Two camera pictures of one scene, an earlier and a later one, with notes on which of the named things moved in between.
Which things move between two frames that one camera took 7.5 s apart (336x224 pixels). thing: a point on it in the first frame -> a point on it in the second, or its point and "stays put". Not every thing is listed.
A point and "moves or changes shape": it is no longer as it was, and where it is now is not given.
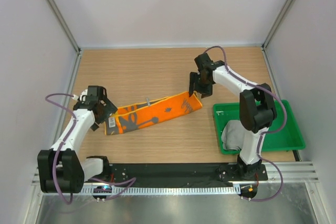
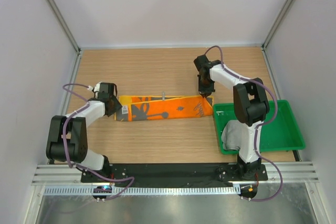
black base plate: [168, 174] stays put
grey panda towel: [232, 135] stays put
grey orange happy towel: [138, 115] moves or changes shape
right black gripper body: [203, 84] stays put
